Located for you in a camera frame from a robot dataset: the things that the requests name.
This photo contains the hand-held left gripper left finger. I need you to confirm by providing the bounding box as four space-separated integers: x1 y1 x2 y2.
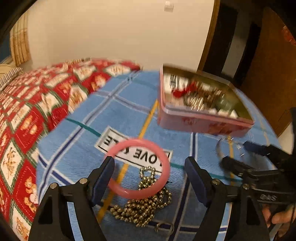
28 156 115 241

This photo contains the striped pillow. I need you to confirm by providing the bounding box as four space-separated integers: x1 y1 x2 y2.
0 66 23 88

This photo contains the narrow beige curtain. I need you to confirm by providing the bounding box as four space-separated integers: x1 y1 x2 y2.
10 14 30 66

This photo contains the silver bangle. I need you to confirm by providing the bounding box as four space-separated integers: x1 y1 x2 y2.
216 136 247 159

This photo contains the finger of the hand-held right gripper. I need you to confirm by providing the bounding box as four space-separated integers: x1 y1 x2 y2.
243 141 292 163
219 156 257 180

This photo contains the pink tin box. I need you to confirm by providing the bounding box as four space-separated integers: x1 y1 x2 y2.
157 64 255 136

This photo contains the blue plaid cloth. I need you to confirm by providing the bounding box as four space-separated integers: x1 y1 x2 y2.
36 70 281 241

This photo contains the white printed card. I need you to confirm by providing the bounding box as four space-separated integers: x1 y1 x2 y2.
163 73 192 93

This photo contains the red pendant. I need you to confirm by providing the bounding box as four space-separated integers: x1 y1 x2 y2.
173 83 196 98

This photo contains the silver bead chain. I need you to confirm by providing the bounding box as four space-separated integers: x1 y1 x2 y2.
110 167 173 229

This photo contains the person's right hand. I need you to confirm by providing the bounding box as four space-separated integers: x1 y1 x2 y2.
261 204 296 238

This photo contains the metal key ring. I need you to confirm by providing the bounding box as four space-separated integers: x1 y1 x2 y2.
154 222 175 233

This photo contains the brown door frame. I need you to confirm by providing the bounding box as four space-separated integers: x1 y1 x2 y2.
198 0 221 72

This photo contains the pink bangle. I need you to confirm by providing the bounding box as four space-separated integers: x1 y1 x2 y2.
105 138 171 200

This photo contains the window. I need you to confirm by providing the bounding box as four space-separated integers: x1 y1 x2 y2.
0 39 12 61

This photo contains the wooden bead necklace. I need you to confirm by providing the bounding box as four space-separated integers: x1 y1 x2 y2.
185 88 222 109

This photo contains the red patterned bedspread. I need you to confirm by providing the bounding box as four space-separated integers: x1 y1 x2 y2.
0 58 142 232

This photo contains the green jade bangle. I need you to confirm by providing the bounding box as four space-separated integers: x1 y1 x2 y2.
214 96 234 112

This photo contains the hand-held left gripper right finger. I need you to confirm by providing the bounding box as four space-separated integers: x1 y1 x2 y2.
184 156 271 241

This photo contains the red door decoration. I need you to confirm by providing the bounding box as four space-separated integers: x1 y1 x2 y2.
281 25 296 44

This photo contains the brown wooden door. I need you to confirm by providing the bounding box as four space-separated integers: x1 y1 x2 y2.
240 7 296 137

